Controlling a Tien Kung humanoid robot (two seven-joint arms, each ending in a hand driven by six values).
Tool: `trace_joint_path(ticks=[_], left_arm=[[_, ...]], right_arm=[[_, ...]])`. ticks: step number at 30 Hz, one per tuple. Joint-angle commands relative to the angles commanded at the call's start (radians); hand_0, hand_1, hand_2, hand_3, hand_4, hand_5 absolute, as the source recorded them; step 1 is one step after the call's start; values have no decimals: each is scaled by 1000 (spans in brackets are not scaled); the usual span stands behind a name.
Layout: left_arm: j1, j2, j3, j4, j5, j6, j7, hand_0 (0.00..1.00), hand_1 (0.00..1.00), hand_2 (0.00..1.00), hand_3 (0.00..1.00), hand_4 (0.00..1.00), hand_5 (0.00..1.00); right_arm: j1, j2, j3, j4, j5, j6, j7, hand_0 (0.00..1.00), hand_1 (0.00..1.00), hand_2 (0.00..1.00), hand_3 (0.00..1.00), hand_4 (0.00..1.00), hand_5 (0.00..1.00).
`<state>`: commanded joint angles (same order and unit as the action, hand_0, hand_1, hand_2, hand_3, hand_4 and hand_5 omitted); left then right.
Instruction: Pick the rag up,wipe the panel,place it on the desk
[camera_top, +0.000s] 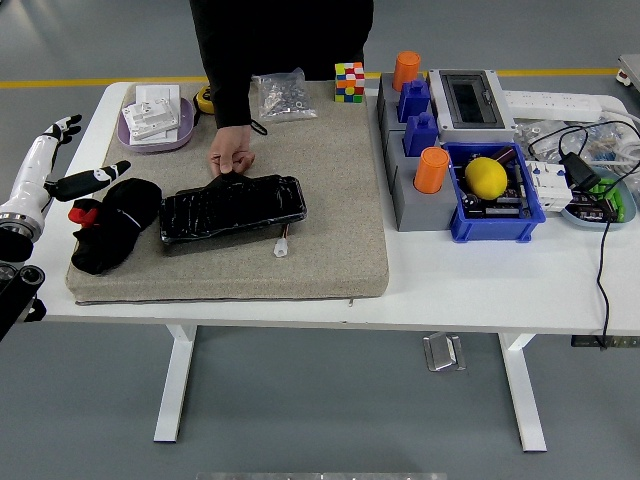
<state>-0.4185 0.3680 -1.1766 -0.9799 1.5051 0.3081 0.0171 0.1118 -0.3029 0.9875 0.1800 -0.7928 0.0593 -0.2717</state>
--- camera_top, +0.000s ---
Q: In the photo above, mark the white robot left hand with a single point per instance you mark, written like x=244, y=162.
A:
x=32, y=170

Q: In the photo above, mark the person's right hand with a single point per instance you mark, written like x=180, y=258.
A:
x=232, y=145

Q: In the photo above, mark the black rag with red tag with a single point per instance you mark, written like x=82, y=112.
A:
x=115, y=220

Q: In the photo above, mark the person's right forearm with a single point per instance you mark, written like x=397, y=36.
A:
x=230, y=100

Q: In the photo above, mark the purple oval tray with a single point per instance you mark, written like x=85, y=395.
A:
x=185, y=130

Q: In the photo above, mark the yellow tape measure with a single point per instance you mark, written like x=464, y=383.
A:
x=202, y=100

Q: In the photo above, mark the clear bag of screws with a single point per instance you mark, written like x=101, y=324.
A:
x=285, y=97

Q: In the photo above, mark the white socket module with holes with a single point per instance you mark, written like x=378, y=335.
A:
x=150, y=115

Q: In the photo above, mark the grey-brown mat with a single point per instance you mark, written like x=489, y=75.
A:
x=325, y=200

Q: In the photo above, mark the person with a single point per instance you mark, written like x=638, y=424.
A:
x=300, y=35

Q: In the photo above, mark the colourful puzzle cube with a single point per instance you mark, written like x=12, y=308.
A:
x=349, y=82

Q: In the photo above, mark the blue peg block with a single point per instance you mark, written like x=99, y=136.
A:
x=414, y=102
x=421, y=137

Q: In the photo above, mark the orange cylinder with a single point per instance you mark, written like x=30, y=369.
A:
x=431, y=170
x=406, y=67

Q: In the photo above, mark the white electrical distribution box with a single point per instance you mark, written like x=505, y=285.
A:
x=440, y=100

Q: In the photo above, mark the white table leg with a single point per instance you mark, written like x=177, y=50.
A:
x=525, y=395
x=175, y=385

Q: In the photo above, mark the yellow lemon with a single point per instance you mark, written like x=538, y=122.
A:
x=485, y=177

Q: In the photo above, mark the dark cylindrical capacitor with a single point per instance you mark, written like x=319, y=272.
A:
x=506, y=154

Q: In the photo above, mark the dark circuit board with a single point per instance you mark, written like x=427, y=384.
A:
x=500, y=207

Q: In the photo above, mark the blue plastic bin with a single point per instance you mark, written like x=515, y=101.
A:
x=495, y=230

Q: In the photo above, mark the silver metal floor plate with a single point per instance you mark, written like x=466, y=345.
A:
x=444, y=352

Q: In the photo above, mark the clear bag of small parts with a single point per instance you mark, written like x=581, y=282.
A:
x=530, y=132

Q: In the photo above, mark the white power strip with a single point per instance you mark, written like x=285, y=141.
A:
x=550, y=105

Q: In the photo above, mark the white circuit breaker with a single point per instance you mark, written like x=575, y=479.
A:
x=550, y=190

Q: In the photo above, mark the light blue dish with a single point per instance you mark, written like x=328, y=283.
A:
x=590, y=223

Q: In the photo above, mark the green plastic part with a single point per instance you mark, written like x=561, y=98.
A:
x=607, y=187

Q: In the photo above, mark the black table control box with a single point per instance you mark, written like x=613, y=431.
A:
x=585, y=342

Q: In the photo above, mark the white cart with red mark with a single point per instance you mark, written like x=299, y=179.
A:
x=631, y=70

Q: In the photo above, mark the white wall switch panel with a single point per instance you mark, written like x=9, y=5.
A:
x=150, y=135

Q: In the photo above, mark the white flat wall plate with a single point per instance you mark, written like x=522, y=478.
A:
x=157, y=92

